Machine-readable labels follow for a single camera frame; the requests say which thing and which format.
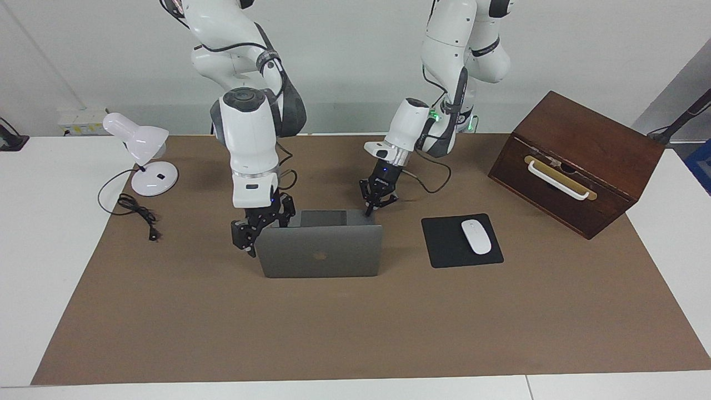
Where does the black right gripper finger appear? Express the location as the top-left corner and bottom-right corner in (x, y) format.
(231, 217), (264, 258)
(275, 192), (296, 228)

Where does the grey aluminium laptop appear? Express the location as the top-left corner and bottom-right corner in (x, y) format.
(254, 209), (384, 279)

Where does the black mouse pad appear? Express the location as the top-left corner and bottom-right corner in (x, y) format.
(420, 213), (504, 269)

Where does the white computer mouse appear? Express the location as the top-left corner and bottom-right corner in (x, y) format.
(460, 219), (493, 256)

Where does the white desk lamp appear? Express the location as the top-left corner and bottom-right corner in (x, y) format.
(103, 112), (179, 197)

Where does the brown table mat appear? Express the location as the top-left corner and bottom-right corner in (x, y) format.
(31, 133), (711, 386)

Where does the dark brown wooden box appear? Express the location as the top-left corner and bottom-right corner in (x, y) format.
(488, 91), (666, 241)

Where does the black stand pole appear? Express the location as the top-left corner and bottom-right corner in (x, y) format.
(647, 88), (711, 146)

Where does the blue crate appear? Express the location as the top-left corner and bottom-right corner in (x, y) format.
(685, 138), (711, 196)

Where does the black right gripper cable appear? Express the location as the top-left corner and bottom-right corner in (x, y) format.
(275, 142), (299, 192)

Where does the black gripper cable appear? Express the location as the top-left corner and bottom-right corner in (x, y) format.
(401, 146), (452, 195)
(275, 142), (299, 192)

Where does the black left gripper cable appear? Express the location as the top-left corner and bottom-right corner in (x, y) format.
(401, 146), (452, 195)

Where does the black lamp power cable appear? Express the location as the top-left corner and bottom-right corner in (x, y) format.
(98, 168), (163, 243)

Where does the white box handle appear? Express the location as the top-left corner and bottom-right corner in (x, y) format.
(527, 160), (590, 201)

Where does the white wall power strip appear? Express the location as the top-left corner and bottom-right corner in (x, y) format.
(57, 107), (109, 137)

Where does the brass handle plate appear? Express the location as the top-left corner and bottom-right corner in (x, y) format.
(524, 155), (598, 201)

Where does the black clamp mount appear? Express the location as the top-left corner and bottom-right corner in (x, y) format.
(0, 118), (29, 152)

